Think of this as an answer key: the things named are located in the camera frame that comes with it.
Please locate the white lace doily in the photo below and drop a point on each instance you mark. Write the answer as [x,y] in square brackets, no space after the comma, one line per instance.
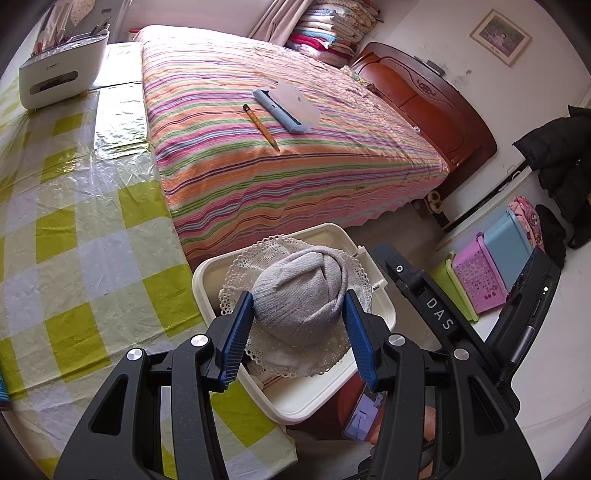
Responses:
[277,360]

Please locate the bunch of pens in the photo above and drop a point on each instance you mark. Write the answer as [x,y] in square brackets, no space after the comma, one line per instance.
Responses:
[69,39]

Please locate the dark jacket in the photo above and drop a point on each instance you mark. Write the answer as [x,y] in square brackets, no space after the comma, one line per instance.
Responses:
[563,161]

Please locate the white plastic bin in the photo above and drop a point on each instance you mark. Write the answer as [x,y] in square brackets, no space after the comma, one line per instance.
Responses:
[304,406]

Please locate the green plastic basket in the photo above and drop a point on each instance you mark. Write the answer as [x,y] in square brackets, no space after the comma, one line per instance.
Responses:
[457,290]

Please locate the white desk organizer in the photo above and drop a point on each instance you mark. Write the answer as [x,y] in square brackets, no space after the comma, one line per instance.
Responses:
[60,74]

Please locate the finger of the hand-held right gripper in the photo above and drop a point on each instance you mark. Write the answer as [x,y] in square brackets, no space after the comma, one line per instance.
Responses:
[425,300]

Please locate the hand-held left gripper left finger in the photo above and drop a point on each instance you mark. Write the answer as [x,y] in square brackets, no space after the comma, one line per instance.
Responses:
[235,341]

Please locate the floral pillow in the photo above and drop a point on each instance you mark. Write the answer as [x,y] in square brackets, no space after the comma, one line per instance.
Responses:
[355,77]

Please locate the pink backpack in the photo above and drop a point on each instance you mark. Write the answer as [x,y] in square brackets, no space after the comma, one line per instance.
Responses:
[526,221]

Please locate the yellow pencil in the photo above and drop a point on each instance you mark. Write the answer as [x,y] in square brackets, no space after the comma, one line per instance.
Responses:
[262,128]

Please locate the white dotted cloth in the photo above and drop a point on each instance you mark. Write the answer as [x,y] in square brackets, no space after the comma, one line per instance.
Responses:
[69,18]

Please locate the white cabinet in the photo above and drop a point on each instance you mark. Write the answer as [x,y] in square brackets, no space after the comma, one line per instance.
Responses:
[498,203]

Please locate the blue purple flat object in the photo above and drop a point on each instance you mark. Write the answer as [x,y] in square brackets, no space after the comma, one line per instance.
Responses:
[362,415]

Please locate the small grey box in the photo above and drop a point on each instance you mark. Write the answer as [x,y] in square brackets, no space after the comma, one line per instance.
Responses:
[429,64]

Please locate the stack of folded quilts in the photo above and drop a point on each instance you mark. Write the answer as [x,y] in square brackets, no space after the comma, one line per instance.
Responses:
[332,32]

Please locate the purple plastic basket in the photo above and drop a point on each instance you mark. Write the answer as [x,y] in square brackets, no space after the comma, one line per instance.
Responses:
[480,277]

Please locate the bed with striped sheet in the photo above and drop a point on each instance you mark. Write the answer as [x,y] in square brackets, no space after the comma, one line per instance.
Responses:
[231,161]

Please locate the grey sock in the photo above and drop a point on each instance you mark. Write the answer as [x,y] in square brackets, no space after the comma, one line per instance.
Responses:
[300,300]

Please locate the blue plastic basket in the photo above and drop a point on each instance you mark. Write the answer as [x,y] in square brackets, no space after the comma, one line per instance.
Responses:
[505,249]

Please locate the beige curtain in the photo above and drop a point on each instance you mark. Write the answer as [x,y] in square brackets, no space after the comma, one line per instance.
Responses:
[281,18]

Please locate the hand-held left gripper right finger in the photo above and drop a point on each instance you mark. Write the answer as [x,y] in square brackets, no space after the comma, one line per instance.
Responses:
[362,341]

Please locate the framed picture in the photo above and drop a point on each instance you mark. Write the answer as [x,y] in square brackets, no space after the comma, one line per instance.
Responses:
[501,37]

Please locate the wooden headboard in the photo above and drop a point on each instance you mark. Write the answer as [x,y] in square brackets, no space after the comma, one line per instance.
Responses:
[434,110]

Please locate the cream plush slippers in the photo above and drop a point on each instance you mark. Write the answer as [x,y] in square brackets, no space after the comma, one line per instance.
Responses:
[434,202]

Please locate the red stool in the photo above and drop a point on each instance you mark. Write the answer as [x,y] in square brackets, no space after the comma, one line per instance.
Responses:
[344,406]

